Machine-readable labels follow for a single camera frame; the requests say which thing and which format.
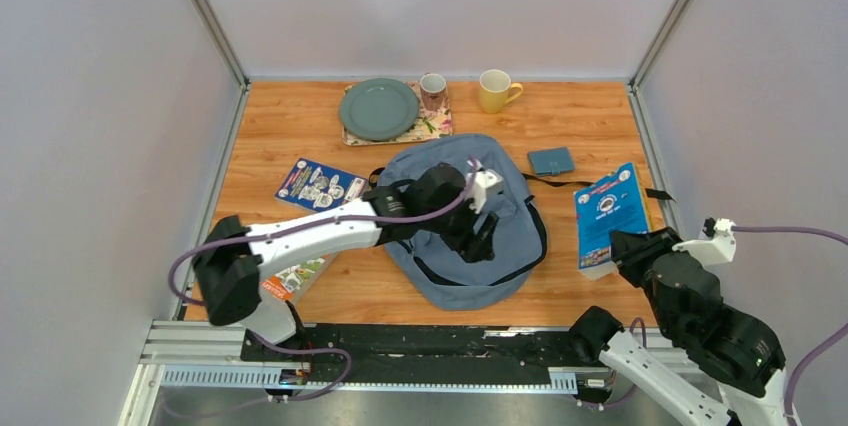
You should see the light blue paperback book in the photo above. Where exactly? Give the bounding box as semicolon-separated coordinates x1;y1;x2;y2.
573;162;652;280

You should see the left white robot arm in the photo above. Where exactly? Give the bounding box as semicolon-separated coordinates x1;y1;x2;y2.
185;159;504;361

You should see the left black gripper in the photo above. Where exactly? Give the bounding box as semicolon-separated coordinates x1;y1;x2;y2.
421;188;499;264

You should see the yellow ceramic mug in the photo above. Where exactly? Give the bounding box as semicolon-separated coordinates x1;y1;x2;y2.
479;69;524;114

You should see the blue fabric backpack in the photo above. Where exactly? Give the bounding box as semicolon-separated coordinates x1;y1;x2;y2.
365;134;574;311

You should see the dark blue paperback book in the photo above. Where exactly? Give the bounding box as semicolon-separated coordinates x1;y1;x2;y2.
274;158;368;212

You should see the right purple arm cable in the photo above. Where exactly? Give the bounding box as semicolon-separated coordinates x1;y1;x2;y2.
576;224;848;419

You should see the orange treehouse book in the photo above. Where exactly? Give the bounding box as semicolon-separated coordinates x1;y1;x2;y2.
261;254;336;304

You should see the pink patterned mug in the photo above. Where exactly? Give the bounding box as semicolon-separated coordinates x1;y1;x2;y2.
419;73;448;112

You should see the floral serving tray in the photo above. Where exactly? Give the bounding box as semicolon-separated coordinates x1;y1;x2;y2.
342;81;454;146

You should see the green ceramic plate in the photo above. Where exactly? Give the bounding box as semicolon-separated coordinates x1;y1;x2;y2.
338;78;419;141

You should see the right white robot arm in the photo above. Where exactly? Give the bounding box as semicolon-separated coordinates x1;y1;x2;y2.
568;218;800;425

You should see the aluminium frame rail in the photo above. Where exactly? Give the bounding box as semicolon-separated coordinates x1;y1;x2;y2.
119;321;663;425

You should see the teal wallet notebook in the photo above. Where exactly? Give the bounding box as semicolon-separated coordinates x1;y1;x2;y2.
527;147;575;177

